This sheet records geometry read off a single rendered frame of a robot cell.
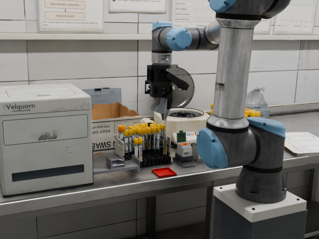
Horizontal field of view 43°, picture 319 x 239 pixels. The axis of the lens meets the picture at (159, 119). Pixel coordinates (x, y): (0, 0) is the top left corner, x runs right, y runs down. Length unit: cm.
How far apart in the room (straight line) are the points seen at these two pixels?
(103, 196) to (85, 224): 83
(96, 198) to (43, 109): 33
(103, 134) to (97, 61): 44
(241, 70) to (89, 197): 63
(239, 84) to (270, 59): 137
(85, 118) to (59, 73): 64
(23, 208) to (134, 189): 36
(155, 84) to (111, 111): 52
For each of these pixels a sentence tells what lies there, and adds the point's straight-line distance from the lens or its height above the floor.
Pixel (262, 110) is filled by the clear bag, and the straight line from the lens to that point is 224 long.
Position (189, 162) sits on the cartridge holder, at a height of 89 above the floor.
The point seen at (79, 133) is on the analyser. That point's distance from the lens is 129.
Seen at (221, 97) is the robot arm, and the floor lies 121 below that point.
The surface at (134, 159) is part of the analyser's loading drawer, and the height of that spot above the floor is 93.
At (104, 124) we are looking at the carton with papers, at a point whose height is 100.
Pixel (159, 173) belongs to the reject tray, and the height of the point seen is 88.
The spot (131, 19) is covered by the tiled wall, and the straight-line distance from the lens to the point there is 198.
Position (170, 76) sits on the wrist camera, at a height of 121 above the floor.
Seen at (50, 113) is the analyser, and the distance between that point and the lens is 125.
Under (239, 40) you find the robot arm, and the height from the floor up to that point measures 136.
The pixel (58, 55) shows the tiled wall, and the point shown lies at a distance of 189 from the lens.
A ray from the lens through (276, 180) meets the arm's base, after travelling 122.
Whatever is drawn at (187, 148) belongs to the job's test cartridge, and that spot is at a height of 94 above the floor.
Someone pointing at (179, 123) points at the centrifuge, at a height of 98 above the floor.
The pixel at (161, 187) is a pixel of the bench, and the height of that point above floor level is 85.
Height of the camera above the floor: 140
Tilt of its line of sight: 14 degrees down
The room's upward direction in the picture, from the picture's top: 1 degrees clockwise
